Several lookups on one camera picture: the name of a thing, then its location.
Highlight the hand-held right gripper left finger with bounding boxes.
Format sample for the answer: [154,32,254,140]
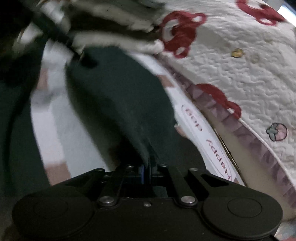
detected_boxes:
[61,164,146,207]

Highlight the dark denim jeans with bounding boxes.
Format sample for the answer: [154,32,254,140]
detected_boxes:
[0,45,208,193]

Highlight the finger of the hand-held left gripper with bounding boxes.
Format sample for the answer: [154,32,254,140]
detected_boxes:
[30,0,98,68]

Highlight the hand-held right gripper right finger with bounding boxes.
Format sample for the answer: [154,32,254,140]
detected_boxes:
[147,158,235,207]

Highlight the panda print checkered rug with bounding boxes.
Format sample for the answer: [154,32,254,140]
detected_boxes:
[30,39,245,187]

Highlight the dark folded garment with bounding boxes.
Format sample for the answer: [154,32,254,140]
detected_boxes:
[76,22,160,41]

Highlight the bear print quilt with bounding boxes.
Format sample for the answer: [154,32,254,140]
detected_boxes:
[157,0,296,188]

